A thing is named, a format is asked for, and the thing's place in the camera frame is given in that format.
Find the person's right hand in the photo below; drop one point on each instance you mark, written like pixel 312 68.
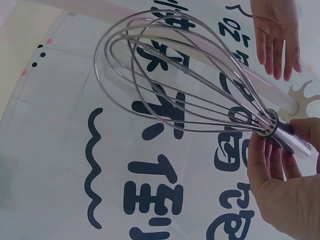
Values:
pixel 287 205

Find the person's left hand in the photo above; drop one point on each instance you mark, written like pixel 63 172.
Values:
pixel 273 27

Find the person's right thumb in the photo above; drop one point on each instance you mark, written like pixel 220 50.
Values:
pixel 310 132

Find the person's left fingers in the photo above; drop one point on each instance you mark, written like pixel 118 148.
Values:
pixel 277 60

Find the person's right fingers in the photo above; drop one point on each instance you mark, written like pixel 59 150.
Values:
pixel 260 160

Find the metal balloon whisk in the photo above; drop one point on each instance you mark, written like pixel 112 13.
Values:
pixel 270 123

